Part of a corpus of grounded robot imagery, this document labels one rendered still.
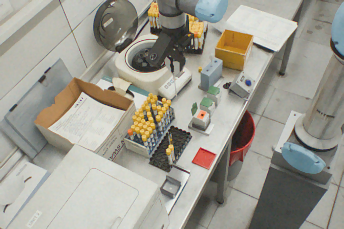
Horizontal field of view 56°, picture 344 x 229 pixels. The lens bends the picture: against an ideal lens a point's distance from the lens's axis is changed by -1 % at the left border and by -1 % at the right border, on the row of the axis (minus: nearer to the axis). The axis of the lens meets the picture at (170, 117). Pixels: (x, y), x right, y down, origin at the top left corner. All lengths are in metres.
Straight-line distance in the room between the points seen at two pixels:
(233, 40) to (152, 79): 0.45
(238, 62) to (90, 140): 0.68
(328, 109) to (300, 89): 1.84
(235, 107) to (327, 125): 0.56
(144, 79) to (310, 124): 0.68
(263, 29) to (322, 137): 0.88
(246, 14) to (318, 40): 1.41
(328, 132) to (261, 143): 1.45
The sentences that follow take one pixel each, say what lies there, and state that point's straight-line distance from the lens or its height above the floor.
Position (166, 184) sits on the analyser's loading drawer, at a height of 0.92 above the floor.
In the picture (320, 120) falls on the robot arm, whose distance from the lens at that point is 0.83.
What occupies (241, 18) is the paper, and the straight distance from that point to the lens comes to 1.71.
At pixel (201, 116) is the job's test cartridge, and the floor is 0.94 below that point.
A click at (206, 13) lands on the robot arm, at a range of 0.82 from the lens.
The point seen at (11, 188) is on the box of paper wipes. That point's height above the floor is 0.97.
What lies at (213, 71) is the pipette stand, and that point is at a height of 0.97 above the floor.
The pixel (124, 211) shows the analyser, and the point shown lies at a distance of 0.82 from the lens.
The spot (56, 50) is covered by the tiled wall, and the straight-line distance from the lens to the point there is 1.33.
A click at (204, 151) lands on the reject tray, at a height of 0.88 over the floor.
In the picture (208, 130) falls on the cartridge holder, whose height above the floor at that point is 0.89.
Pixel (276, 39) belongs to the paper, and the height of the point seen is 0.89.
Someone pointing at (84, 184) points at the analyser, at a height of 1.17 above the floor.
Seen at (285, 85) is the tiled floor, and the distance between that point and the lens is 2.63.
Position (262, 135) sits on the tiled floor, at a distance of 2.32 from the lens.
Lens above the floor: 1.92
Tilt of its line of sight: 53 degrees down
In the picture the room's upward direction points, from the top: 8 degrees counter-clockwise
